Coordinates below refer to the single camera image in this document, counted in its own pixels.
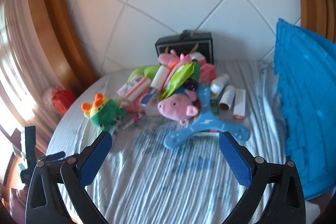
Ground green yellow dinosaur plush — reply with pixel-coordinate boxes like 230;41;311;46
81;93;127;131

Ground black gift box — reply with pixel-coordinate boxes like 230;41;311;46
155;30;214;64

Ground pink pig plush blue body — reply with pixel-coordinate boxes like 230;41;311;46
157;89;199;126

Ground green wet wipes pack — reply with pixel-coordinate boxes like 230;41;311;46
161;62;195;100

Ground brown green-label medicine bottle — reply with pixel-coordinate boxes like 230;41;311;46
183;60;201;91

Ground pink white tissue pack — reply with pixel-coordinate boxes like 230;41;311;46
117;75;151;102

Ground pink pig plush orange dress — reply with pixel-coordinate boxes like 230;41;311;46
158;50;185;70

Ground red handbag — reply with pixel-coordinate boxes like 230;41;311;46
51;86;76;116

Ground white pill bottle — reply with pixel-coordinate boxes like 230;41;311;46
210;74;230;95

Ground wooden headboard frame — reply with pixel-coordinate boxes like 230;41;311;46
28;0;98;96

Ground green bird plush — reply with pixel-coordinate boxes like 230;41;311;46
127;65;160;81

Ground blue plastic storage crate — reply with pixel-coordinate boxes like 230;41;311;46
273;19;335;200

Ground white red medicine box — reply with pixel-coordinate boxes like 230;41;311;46
233;89;246;119

